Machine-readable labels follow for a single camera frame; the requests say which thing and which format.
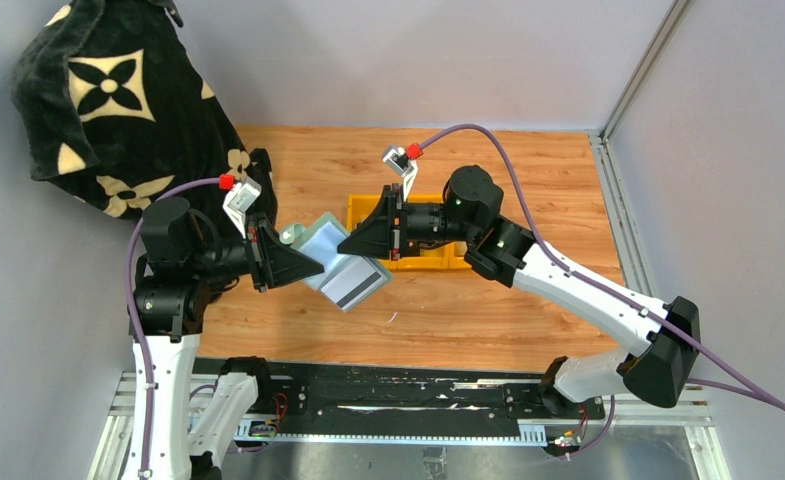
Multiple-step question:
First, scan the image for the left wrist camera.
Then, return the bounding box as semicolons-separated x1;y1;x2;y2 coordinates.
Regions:
219;175;262;239

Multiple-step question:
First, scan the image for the silver magstripe credit card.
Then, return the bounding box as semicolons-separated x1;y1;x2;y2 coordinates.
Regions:
319;256;392;312

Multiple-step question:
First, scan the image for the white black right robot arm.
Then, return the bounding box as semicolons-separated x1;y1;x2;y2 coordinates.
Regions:
338;165;700;415

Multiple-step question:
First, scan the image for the aluminium corner frame post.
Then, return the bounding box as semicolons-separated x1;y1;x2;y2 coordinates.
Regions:
588;0;692;294

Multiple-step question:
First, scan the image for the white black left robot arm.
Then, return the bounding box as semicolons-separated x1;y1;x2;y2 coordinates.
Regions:
123;197;324;479

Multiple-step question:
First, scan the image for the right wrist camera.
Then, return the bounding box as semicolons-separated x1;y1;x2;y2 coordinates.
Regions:
382;145;418;200

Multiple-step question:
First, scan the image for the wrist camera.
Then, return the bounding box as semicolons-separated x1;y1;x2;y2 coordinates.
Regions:
219;175;262;239
382;145;418;200

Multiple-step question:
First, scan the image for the yellow middle plastic bin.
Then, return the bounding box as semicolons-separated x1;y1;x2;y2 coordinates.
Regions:
391;194;452;270

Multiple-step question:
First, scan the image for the black cream floral blanket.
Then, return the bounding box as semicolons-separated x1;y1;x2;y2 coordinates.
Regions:
11;1;278;237

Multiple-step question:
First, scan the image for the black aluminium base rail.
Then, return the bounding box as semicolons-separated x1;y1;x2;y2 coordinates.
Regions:
110;356;715;458

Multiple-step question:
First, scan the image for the yellow left plastic bin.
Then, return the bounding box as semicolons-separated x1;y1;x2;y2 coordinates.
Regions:
346;194;380;232

